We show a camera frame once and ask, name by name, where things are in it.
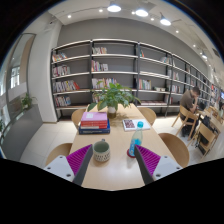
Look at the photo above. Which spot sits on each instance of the round red coaster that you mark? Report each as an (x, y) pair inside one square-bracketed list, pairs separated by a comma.
[(128, 154)]

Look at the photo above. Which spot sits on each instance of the wooden chair right near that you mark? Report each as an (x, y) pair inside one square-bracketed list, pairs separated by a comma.
[(177, 148)]

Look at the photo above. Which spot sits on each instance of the potted green plant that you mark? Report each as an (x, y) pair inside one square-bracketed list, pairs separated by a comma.
[(110, 96)]

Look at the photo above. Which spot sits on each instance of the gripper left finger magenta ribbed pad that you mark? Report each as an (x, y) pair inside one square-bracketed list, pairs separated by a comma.
[(72, 167)]

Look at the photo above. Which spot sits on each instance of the patterned ceramic mug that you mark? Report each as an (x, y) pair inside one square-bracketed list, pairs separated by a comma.
[(101, 151)]

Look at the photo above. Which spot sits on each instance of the small plant by window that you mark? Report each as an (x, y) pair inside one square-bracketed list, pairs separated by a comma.
[(26, 102)]

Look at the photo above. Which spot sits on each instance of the wooden chair right foreground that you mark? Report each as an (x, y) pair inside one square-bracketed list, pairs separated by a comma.
[(196, 139)]

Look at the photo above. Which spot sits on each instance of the large grey bookshelf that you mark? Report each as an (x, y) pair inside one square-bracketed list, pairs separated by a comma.
[(156, 77)]

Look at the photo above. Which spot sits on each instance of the wooden chair under man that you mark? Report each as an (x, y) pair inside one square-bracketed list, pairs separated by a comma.
[(190, 119)]

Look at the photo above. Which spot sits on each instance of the black backpack on chair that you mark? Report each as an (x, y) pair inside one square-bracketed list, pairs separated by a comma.
[(206, 122)]

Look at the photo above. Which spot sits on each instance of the seated man brown shirt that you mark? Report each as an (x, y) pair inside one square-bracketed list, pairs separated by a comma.
[(189, 101)]

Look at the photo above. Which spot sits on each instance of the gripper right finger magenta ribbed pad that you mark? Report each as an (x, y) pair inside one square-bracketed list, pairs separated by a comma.
[(154, 167)]

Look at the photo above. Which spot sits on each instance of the red book on stack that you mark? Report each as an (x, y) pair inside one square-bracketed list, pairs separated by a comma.
[(94, 119)]

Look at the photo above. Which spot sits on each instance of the clear bottle blue label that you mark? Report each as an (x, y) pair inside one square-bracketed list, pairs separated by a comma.
[(136, 138)]

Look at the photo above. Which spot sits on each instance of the open magazine on table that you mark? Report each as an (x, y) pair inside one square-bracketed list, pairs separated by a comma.
[(132, 124)]

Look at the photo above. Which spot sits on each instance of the dark blue bottom book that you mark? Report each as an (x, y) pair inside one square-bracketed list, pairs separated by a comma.
[(94, 130)]

